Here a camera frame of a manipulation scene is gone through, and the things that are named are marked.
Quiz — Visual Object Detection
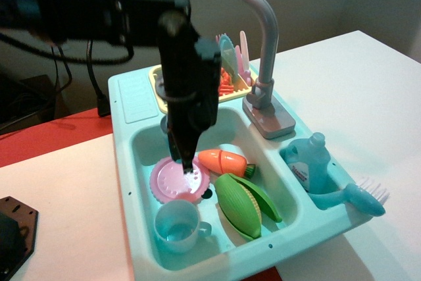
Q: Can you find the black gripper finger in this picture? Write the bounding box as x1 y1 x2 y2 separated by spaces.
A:
180 149 195 173
167 132 180 163

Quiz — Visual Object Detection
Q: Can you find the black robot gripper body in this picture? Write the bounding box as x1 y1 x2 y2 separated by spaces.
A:
157 11 221 153

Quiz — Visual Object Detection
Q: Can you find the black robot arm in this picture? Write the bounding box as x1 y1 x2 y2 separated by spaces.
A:
1 0 221 173

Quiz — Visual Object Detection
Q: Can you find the teal toy sink unit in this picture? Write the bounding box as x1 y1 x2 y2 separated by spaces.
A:
108 66 370 280

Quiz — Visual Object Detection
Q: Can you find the orange toy carrot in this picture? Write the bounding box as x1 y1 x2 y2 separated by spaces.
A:
197 149 256 178

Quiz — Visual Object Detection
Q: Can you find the pink toy plate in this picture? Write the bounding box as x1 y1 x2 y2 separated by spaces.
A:
149 157 211 203

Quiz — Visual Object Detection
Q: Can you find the yellow dish rack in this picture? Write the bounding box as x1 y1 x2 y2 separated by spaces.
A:
148 65 258 114

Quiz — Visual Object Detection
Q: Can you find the blue plate in rack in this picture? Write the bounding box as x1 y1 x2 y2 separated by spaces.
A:
218 34 239 83

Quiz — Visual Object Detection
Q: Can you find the orange toy crab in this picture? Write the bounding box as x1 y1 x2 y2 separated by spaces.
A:
218 68 234 96

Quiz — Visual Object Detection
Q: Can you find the pink toy spoon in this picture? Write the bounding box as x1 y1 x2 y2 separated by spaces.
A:
239 67 252 87

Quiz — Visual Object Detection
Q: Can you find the pink toy knife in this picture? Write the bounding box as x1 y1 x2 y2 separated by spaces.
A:
239 30 249 72

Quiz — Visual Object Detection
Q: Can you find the green toy corn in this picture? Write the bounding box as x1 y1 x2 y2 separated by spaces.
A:
214 173 282 240

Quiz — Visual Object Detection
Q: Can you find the grey toy faucet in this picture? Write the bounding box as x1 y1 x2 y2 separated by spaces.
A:
242 0 295 140

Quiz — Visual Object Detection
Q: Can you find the blue dish soap bottle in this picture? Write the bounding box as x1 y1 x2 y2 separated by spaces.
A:
283 132 331 194

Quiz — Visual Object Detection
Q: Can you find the blue dish brush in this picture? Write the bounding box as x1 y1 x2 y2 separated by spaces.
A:
308 178 390 217

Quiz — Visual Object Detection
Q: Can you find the blue mug with handle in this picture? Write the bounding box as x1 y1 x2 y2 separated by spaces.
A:
153 199 212 254

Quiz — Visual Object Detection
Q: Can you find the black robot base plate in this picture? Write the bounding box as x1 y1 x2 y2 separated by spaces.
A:
1 196 39 280

